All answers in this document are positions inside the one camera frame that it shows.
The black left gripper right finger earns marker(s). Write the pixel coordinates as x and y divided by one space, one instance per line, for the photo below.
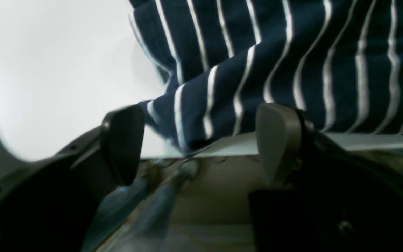
278 137

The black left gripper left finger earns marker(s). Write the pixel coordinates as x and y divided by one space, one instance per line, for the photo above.
121 139

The navy white striped T-shirt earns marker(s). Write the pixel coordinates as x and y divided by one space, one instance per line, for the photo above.
341 61

